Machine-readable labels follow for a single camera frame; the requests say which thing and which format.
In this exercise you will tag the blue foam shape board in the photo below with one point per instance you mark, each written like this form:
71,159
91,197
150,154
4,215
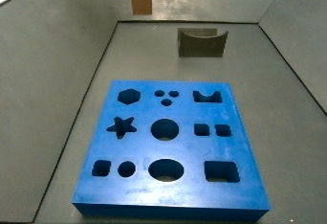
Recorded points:
170,155

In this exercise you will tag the black arch holder bracket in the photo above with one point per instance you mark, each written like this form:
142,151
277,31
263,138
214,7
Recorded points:
200,42

